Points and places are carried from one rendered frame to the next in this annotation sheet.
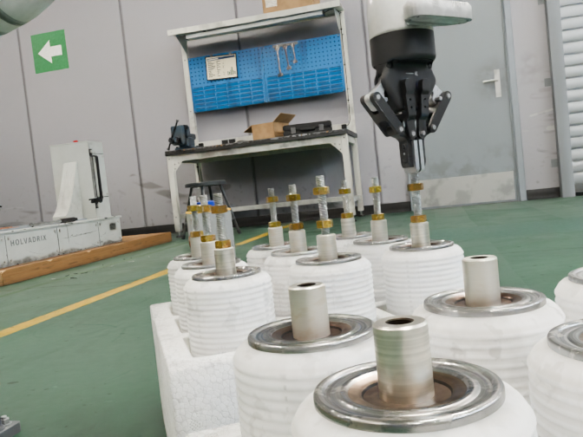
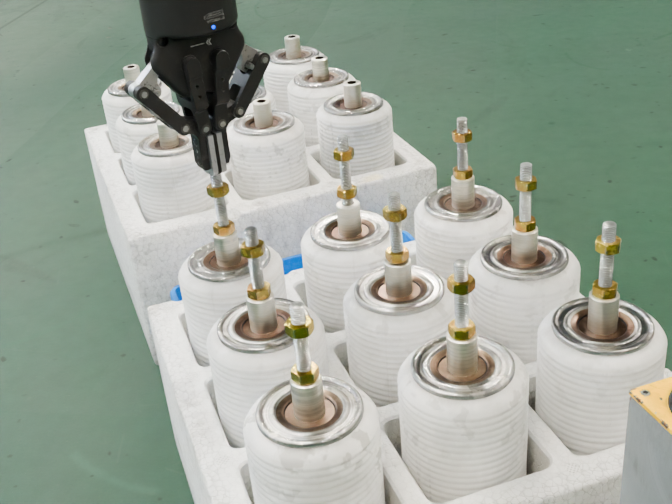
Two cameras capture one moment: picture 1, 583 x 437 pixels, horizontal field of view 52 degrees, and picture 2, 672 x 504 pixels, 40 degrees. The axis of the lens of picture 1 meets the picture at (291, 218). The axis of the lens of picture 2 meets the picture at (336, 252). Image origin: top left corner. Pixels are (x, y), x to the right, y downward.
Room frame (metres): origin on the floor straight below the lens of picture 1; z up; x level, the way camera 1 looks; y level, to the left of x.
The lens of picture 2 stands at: (1.45, -0.07, 0.66)
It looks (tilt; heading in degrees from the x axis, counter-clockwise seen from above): 29 degrees down; 179
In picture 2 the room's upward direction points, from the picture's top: 5 degrees counter-clockwise
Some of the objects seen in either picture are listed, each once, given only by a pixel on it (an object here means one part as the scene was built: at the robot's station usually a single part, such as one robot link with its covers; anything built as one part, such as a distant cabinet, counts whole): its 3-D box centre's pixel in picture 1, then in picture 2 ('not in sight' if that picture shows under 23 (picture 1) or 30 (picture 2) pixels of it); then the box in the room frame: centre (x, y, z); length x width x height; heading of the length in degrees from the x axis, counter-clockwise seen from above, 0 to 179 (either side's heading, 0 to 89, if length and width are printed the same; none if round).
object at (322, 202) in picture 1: (323, 208); (345, 174); (0.69, -0.04, 0.31); 0.01 x 0.01 x 0.08
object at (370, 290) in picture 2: (298, 251); (399, 290); (0.80, -0.01, 0.25); 0.08 x 0.08 x 0.01
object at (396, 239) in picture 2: (294, 212); (396, 235); (0.80, -0.01, 0.30); 0.01 x 0.01 x 0.08
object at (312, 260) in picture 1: (328, 259); (350, 231); (0.69, -0.04, 0.25); 0.08 x 0.08 x 0.01
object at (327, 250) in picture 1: (327, 248); (349, 218); (0.69, -0.04, 0.26); 0.02 x 0.02 x 0.03
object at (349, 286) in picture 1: (336, 338); (356, 311); (0.69, -0.04, 0.16); 0.10 x 0.10 x 0.18
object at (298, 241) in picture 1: (298, 242); (398, 277); (0.80, -0.01, 0.26); 0.02 x 0.02 x 0.03
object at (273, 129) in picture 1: (270, 129); not in sight; (5.50, 0.10, 0.87); 0.40 x 0.30 x 0.23; 62
